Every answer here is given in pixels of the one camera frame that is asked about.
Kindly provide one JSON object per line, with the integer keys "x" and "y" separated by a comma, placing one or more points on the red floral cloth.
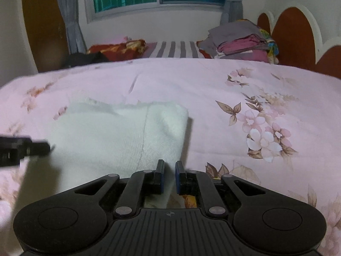
{"x": 120, "y": 49}

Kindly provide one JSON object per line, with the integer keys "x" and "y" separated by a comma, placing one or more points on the stack of folded clothes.
{"x": 239, "y": 45}

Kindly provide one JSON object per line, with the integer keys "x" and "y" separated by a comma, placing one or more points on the pink floral blanket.
{"x": 213, "y": 85}

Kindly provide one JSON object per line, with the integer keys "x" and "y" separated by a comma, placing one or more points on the grey curtain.
{"x": 231, "y": 2}
{"x": 72, "y": 18}

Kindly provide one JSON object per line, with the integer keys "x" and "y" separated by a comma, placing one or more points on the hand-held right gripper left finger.
{"x": 161, "y": 178}

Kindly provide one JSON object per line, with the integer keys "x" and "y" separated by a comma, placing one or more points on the white towel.
{"x": 106, "y": 138}

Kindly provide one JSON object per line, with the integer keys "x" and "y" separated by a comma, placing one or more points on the brown wooden door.
{"x": 45, "y": 32}

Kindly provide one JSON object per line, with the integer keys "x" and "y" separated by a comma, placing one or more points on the red and white headboard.
{"x": 293, "y": 37}

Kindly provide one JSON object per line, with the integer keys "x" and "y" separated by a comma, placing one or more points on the grey white striped cloth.
{"x": 173, "y": 49}

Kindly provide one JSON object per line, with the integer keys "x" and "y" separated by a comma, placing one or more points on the black cloth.
{"x": 85, "y": 58}

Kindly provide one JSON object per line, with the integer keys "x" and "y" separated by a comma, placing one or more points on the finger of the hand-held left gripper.
{"x": 40, "y": 148}

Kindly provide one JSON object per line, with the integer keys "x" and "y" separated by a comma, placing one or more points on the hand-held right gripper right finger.
{"x": 178, "y": 178}

